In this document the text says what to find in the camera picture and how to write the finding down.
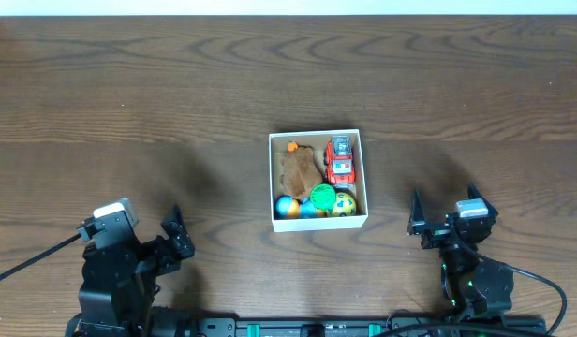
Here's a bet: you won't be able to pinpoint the yellow ball blue letters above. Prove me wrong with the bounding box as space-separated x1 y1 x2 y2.
327 192 357 217

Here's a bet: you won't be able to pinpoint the white cardboard box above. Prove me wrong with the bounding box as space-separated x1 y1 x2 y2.
268 129 368 232

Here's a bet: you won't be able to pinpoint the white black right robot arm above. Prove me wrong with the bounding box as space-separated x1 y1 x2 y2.
407 183 514 320

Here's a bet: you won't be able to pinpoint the orange blue duck toy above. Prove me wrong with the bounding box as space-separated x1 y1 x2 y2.
274 196 326 219

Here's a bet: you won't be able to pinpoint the brown plush bear toy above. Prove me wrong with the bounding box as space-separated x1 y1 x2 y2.
280 142 323 200

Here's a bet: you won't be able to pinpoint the green ribbed ball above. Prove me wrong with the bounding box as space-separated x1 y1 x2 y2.
309 183 336 211

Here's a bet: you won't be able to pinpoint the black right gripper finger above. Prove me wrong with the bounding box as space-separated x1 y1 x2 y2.
407 189 426 236
467 182 492 209

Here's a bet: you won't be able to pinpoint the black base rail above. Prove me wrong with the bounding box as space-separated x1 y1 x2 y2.
147 306 547 337

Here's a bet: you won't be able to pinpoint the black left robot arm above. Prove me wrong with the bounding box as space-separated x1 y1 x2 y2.
65 198 195 336

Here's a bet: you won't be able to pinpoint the red toy car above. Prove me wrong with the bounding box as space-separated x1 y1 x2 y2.
323 135 356 189

